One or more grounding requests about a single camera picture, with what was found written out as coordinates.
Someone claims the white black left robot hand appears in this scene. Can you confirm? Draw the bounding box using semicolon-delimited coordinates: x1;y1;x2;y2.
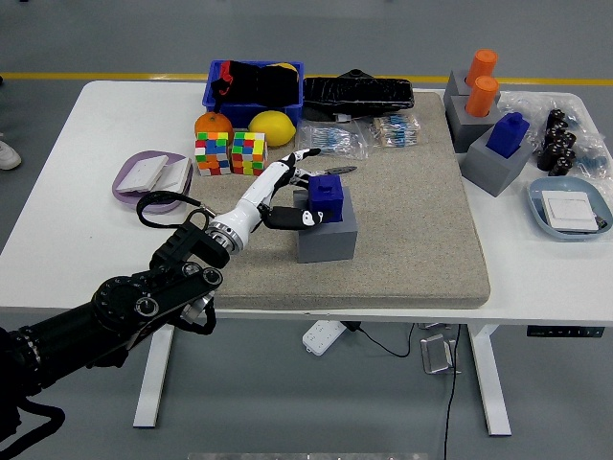
210;147;337;253

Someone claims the blue square seal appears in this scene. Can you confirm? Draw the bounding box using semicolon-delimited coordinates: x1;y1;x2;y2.
486;112;531;158
307;173;346;224

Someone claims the grey cube seal holder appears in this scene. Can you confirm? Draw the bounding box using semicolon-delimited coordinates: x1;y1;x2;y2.
461;125;535;197
292;189;359;264
443;93;502;154
443;69;502;104

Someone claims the orange round seal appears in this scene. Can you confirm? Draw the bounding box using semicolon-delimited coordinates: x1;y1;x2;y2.
465;75;500;119
465;48;499;88

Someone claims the multicolour puzzle cube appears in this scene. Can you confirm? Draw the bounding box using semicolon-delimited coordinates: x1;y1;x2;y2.
230;131;268;177
193;131;233;177

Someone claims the yellow lemon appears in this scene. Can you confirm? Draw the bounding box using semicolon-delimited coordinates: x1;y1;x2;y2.
247;109;297;148

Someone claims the orange fruit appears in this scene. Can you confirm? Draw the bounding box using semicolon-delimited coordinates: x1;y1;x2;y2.
193;110;235;143

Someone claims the black metal hand tool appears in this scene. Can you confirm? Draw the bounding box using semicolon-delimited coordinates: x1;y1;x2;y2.
292;165;358;183

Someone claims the blue plastic bin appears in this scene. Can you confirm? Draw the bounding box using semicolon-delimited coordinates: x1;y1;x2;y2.
201;58;306;125

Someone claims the clear bag of blue resistors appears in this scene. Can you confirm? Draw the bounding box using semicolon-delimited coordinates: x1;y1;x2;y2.
294;119;371;160

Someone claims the black cloth with red trim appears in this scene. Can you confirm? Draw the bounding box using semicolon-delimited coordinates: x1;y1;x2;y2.
211;59;301;107

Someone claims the purple oval tray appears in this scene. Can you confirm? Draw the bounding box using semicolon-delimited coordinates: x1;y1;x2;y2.
111;149;194;215

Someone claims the black plastic-wrapped keyboard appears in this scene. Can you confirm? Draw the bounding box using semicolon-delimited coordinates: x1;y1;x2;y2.
302;68;416;122

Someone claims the clear bag of tan resistors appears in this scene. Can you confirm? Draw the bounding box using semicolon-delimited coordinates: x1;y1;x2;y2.
356;114;423;149

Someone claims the grey-brown table mat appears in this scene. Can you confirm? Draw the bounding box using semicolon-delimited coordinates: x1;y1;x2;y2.
170;91;492;311

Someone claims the white power strip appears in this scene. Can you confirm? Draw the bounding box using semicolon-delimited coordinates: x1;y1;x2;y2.
301;319;347;357

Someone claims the white table leg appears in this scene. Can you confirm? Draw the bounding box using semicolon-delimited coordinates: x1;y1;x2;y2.
132;315;177;429
467;324;512;437

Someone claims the person's white shoe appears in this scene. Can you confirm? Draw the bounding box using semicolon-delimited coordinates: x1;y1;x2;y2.
0;140;23;172

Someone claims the light blue oval tray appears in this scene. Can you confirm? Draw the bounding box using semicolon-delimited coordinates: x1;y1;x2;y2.
526;176;613;242

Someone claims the bag of black capacitors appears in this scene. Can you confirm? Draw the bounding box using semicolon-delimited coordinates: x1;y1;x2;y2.
497;90;600;178

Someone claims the bag of small blue components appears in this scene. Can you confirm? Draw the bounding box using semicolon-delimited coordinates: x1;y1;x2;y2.
572;136;613;182

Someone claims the black table control panel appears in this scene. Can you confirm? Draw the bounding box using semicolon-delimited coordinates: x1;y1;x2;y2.
526;325;603;338

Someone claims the white switch panel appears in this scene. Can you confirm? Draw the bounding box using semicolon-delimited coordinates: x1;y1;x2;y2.
540;190;600;234
117;154;170;195
146;157;193;205

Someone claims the black power cable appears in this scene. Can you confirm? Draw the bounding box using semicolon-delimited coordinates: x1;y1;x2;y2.
345;321;462;460

